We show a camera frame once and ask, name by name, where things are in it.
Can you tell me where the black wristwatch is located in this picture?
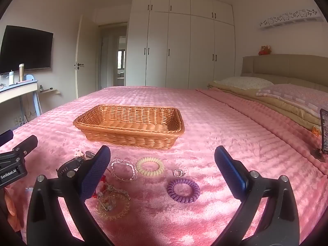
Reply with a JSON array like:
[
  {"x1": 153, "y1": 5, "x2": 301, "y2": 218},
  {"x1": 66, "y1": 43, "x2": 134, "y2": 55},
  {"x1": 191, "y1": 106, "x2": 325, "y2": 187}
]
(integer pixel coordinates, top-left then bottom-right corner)
[{"x1": 57, "y1": 157, "x2": 86, "y2": 178}]

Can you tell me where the brown wicker basket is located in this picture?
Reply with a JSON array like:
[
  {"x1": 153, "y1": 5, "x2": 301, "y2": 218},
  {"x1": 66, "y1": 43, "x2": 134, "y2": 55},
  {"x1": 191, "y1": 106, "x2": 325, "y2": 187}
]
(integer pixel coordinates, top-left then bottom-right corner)
[{"x1": 73, "y1": 104, "x2": 185, "y2": 149}]

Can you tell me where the pink fleece blanket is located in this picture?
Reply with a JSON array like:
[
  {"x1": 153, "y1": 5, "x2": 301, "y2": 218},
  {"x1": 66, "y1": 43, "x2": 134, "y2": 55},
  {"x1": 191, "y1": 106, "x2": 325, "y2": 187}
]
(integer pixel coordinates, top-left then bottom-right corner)
[{"x1": 0, "y1": 86, "x2": 328, "y2": 246}]

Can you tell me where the white dotted pillow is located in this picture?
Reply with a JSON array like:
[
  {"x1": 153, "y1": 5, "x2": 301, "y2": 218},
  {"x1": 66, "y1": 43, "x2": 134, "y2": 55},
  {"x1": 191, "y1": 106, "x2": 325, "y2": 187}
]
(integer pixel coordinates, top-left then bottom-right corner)
[{"x1": 220, "y1": 76, "x2": 274, "y2": 90}]

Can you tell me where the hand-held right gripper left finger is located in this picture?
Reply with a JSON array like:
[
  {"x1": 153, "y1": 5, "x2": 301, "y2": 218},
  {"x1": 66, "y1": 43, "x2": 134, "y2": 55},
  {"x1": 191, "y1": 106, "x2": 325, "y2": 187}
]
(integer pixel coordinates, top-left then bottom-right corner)
[{"x1": 27, "y1": 145, "x2": 116, "y2": 246}]

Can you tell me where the clear bead bracelet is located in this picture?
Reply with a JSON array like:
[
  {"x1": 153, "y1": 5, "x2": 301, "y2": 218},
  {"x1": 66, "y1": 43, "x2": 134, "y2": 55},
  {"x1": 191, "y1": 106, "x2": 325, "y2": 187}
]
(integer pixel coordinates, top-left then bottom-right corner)
[{"x1": 109, "y1": 159, "x2": 139, "y2": 182}]

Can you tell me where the silver chain bracelet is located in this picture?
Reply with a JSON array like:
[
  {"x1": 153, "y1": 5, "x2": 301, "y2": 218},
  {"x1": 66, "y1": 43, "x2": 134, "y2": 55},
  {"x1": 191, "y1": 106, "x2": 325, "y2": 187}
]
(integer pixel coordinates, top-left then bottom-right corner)
[{"x1": 101, "y1": 183, "x2": 131, "y2": 200}]

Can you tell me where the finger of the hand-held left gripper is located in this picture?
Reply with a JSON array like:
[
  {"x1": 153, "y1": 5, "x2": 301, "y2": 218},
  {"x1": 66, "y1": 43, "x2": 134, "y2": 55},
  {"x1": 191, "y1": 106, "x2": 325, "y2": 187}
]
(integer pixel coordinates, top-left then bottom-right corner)
[
  {"x1": 12, "y1": 135, "x2": 38, "y2": 159},
  {"x1": 0, "y1": 130, "x2": 14, "y2": 146}
]

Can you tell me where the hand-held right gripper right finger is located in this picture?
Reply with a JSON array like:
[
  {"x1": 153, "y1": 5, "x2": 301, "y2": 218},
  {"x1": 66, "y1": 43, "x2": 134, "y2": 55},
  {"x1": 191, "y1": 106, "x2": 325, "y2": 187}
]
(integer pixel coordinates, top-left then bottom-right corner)
[{"x1": 214, "y1": 146, "x2": 300, "y2": 246}]

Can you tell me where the purple spiral hair tie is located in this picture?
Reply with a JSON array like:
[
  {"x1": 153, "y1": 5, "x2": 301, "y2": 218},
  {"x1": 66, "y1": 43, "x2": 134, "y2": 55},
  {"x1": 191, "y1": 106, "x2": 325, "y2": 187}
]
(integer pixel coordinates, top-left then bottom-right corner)
[{"x1": 167, "y1": 178, "x2": 200, "y2": 203}]

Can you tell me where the black phone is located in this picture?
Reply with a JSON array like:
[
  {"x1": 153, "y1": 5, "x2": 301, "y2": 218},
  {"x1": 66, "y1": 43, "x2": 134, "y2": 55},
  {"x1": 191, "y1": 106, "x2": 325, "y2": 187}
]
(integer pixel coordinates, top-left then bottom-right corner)
[{"x1": 319, "y1": 108, "x2": 328, "y2": 155}]

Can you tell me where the small wall shelf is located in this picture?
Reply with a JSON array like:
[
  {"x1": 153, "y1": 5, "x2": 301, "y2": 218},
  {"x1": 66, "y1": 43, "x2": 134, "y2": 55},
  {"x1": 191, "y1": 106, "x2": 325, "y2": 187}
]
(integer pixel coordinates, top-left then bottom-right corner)
[{"x1": 38, "y1": 87, "x2": 61, "y2": 95}]

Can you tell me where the person's left hand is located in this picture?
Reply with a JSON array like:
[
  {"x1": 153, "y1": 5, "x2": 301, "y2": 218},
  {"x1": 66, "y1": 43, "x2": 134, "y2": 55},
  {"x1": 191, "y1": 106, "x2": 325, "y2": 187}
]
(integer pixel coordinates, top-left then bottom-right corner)
[{"x1": 4, "y1": 187, "x2": 23, "y2": 232}]

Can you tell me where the white wardrobe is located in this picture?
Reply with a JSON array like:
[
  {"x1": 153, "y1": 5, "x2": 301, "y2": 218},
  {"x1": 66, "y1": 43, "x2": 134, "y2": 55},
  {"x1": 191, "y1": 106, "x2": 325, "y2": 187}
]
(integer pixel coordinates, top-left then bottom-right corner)
[{"x1": 127, "y1": 0, "x2": 236, "y2": 90}]

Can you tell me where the cream spiral hair tie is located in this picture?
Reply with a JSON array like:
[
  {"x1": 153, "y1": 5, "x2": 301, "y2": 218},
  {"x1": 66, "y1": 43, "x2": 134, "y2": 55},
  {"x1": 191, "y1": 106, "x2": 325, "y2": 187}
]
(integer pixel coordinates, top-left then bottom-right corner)
[{"x1": 136, "y1": 157, "x2": 165, "y2": 177}]

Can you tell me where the white decorative wall shelf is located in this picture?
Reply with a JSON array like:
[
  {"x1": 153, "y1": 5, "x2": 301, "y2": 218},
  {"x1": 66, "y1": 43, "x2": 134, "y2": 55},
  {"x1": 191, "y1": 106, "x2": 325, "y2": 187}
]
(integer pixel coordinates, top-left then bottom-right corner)
[{"x1": 258, "y1": 10, "x2": 323, "y2": 31}]

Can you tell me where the beige quilt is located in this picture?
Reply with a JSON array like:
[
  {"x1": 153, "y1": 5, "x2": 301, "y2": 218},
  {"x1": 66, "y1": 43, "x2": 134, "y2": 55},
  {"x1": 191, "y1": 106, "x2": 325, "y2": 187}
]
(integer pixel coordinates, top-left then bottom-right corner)
[{"x1": 208, "y1": 81, "x2": 328, "y2": 134}]

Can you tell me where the white door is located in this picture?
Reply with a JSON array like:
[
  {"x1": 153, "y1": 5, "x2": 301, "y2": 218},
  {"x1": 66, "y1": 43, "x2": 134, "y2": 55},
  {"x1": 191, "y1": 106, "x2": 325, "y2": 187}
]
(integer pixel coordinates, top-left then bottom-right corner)
[{"x1": 76, "y1": 14, "x2": 84, "y2": 99}]

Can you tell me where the clear yellow spiral hair tie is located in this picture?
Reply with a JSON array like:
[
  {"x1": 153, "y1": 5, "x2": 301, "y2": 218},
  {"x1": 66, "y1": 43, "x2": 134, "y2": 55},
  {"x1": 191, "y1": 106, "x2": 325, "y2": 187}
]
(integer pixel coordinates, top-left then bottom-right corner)
[{"x1": 96, "y1": 192, "x2": 131, "y2": 221}]

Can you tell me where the beige bed headboard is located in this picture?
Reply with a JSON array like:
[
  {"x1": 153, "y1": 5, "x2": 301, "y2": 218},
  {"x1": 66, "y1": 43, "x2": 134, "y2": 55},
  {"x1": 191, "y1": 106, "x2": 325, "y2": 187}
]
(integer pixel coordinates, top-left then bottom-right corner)
[{"x1": 241, "y1": 54, "x2": 328, "y2": 86}]

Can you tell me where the pink patterned pillow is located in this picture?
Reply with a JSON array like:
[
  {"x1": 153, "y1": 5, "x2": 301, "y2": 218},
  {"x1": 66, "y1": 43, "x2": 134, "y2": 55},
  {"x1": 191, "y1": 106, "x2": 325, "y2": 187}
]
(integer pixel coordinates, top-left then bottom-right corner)
[{"x1": 256, "y1": 83, "x2": 328, "y2": 120}]

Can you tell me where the white desk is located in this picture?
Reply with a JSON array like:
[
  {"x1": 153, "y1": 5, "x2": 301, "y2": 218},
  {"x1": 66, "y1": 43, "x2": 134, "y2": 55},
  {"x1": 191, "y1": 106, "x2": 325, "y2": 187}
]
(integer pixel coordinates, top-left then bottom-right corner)
[{"x1": 0, "y1": 74, "x2": 43, "y2": 123}]

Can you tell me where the black wall television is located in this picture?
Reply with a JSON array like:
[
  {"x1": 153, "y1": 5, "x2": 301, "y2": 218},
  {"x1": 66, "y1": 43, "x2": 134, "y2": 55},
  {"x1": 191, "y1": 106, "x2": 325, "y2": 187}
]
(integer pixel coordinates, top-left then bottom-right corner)
[{"x1": 0, "y1": 25, "x2": 54, "y2": 75}]

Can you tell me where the red bracelet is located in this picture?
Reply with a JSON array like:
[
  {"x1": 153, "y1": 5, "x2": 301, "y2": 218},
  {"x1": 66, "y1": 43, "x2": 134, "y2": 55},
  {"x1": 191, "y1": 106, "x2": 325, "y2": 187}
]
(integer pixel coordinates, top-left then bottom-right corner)
[{"x1": 92, "y1": 175, "x2": 107, "y2": 199}]

